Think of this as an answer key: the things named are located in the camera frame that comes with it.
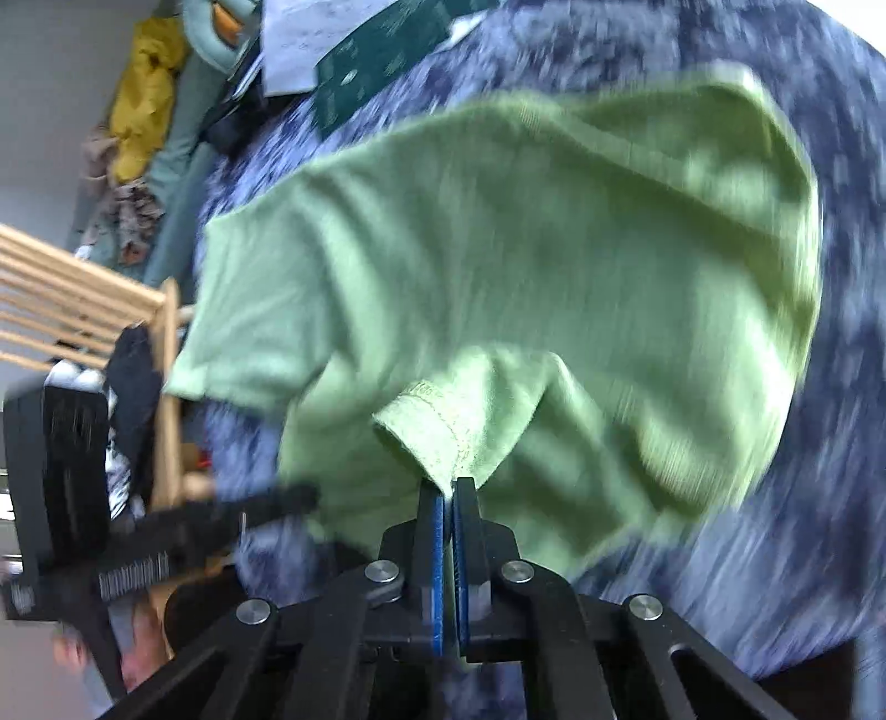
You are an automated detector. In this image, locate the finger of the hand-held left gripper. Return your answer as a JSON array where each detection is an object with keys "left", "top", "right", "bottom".
[
  {"left": 173, "top": 482, "right": 321, "bottom": 531},
  {"left": 169, "top": 522, "right": 242, "bottom": 563}
]

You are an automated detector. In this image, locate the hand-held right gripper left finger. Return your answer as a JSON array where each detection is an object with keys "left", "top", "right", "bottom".
[{"left": 100, "top": 477, "right": 447, "bottom": 720}]

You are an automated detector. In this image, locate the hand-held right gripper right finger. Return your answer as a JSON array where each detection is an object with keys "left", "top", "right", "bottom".
[{"left": 451, "top": 476, "right": 797, "bottom": 720}]

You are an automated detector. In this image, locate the green t-shirt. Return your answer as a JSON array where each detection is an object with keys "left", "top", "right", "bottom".
[{"left": 164, "top": 65, "right": 828, "bottom": 589}]

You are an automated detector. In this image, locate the person's left hand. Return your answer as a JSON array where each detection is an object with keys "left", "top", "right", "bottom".
[{"left": 51, "top": 599, "right": 171, "bottom": 690}]

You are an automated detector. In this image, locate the white cloth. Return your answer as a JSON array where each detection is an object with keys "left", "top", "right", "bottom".
[{"left": 45, "top": 360, "right": 136, "bottom": 520}]

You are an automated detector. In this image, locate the black clothing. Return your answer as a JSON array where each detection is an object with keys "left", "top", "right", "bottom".
[{"left": 104, "top": 322, "right": 167, "bottom": 506}]

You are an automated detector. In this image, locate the wooden slatted chair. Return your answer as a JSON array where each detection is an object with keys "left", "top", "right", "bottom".
[{"left": 0, "top": 223, "right": 223, "bottom": 513}]

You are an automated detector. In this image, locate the floral patterned cloth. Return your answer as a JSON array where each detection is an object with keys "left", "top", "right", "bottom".
[{"left": 76, "top": 125, "right": 167, "bottom": 268}]

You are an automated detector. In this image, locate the teal cushion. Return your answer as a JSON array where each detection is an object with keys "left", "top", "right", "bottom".
[{"left": 73, "top": 42, "right": 229, "bottom": 288}]

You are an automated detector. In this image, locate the blue patterned blanket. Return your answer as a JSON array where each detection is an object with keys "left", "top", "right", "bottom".
[{"left": 180, "top": 0, "right": 886, "bottom": 720}]

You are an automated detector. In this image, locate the black bag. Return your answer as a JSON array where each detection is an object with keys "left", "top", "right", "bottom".
[{"left": 204, "top": 90, "right": 267, "bottom": 150}]

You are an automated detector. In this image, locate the yellow cloth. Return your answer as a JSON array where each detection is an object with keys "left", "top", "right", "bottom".
[{"left": 107, "top": 15, "right": 191, "bottom": 184}]

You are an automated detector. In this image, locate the white paper sheet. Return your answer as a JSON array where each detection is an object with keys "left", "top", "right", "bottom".
[{"left": 261, "top": 0, "right": 409, "bottom": 98}]

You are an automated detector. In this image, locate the teal and orange plush object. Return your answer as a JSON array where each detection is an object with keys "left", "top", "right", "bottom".
[{"left": 181, "top": 0, "right": 267, "bottom": 70}]

